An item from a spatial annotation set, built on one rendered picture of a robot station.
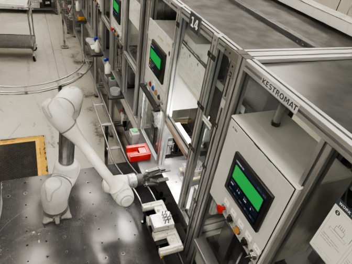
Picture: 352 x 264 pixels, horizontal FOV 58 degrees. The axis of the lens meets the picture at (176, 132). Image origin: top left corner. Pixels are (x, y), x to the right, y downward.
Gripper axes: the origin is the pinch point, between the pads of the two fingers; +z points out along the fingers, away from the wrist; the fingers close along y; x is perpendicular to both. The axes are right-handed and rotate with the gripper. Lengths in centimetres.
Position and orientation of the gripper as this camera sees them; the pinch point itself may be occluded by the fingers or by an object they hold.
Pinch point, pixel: (165, 174)
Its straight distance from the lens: 210.5
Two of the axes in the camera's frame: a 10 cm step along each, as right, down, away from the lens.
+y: 1.4, -8.0, -5.9
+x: -3.7, -5.9, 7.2
